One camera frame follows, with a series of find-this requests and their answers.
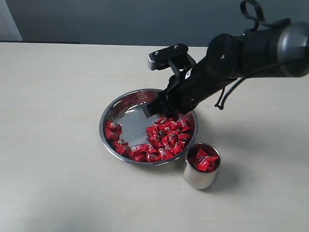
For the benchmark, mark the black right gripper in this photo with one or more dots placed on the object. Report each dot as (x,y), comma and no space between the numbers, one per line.
(183,96)

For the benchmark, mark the round steel bowl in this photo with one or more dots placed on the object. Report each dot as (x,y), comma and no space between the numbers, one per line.
(145,141)

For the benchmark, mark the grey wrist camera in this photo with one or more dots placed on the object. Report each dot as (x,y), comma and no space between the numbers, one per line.
(173,56)

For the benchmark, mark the red candy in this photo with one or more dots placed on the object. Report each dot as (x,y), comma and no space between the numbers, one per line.
(199,158)
(111,135)
(111,125)
(207,166)

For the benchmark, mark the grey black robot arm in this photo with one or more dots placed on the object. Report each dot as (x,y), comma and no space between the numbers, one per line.
(279,51)

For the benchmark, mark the stainless steel cup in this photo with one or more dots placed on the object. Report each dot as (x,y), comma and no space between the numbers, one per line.
(196,178)

